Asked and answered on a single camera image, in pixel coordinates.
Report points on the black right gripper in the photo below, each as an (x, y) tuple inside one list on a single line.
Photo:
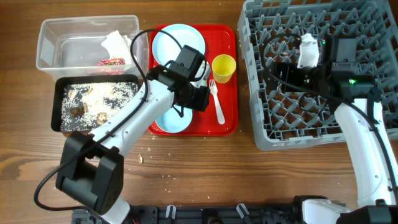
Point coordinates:
[(282, 70)]

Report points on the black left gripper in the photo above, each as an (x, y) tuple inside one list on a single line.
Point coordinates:
[(202, 101)]

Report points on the light blue bowl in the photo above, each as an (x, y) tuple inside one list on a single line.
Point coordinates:
[(175, 120)]

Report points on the red snack wrapper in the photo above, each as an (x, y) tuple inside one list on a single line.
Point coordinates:
[(111, 61)]

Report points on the white napkin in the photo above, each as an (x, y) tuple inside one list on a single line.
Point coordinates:
[(118, 46)]

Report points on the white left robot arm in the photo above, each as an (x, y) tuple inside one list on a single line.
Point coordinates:
[(91, 169)]

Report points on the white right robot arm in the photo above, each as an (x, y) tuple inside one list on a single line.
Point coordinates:
[(328, 68)]

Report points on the grey dishwasher rack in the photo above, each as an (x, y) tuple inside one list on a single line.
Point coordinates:
[(289, 120)]

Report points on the black waste tray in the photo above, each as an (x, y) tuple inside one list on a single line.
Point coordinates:
[(61, 83)]

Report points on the cream plastic fork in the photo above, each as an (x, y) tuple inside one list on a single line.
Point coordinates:
[(214, 92)]

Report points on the cream plastic spoon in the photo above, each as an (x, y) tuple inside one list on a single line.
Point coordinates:
[(206, 70)]

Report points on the yellow plastic cup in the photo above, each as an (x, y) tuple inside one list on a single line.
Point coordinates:
[(223, 67)]

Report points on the light blue plate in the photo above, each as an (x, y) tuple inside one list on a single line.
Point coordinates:
[(164, 48)]

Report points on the red plastic tray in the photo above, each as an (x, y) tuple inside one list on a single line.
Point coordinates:
[(219, 39)]

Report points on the brown food crumb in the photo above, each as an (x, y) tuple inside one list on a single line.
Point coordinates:
[(140, 158)]

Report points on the food scraps with rice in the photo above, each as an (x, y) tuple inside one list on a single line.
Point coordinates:
[(89, 105)]

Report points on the clear plastic bin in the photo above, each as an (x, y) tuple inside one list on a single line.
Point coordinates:
[(71, 47)]

